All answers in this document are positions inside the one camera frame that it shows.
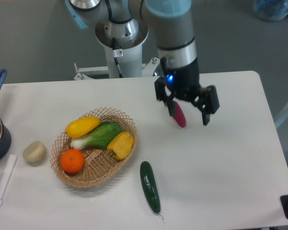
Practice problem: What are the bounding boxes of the purple sweet potato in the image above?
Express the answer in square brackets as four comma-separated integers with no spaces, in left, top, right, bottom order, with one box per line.
[171,101,187,128]

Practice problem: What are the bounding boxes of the woven wicker basket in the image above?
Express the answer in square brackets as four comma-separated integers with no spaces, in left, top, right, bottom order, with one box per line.
[50,107,138,187]

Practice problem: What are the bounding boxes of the blue plastic bag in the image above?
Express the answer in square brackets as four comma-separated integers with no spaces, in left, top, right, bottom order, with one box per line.
[252,0,288,22]

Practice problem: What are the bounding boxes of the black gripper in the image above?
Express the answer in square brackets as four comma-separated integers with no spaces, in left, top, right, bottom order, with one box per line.
[154,57,220,126]

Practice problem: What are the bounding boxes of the beige potato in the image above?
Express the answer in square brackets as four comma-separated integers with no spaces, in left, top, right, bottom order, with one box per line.
[23,140,46,162]

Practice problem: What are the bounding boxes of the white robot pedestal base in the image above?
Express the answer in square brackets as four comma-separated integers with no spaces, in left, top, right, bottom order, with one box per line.
[74,19,162,80]

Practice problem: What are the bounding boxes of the yellow bell pepper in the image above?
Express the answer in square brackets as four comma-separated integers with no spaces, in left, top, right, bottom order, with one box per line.
[107,132,134,160]

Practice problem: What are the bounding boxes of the dark green cucumber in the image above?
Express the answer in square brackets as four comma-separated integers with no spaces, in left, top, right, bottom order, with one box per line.
[140,161,164,219]

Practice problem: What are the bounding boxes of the green bok choy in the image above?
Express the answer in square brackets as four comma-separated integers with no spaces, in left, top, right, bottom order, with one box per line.
[71,122,122,150]

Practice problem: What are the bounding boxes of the white rolled cloth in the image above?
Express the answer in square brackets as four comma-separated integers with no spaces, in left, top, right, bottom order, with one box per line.
[0,154,17,206]

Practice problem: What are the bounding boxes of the orange mandarin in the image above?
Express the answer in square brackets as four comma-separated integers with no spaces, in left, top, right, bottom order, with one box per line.
[60,149,85,173]

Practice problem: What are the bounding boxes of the yellow mango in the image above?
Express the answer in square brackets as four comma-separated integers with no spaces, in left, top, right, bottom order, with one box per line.
[65,116,101,138]

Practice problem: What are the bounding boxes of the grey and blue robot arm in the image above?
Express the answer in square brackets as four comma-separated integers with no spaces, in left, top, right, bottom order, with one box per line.
[65,0,219,125]

